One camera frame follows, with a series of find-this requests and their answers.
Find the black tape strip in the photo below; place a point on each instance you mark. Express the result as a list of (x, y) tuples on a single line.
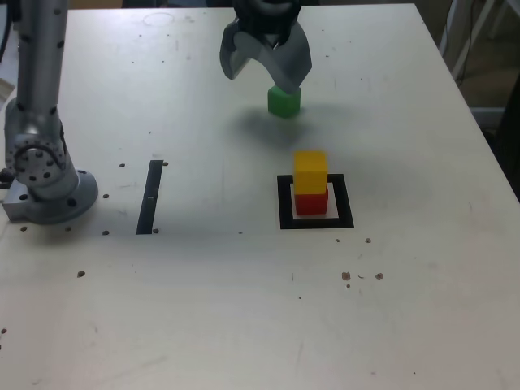
[(154, 174)]

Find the black furniture piece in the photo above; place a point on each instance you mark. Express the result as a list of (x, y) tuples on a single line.
[(510, 130)]

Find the black tape square outline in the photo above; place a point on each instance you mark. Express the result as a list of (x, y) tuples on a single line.
[(283, 203)]

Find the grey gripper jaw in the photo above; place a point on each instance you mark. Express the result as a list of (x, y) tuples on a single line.
[(296, 61), (233, 53)]

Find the white chair frame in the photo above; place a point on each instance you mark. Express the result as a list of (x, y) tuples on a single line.
[(467, 40)]

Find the green cube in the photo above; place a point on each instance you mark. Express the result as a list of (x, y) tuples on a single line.
[(282, 103)]

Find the red cube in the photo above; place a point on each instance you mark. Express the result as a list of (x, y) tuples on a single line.
[(310, 203)]

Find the yellow cube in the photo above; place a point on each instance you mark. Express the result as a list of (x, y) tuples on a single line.
[(310, 170)]

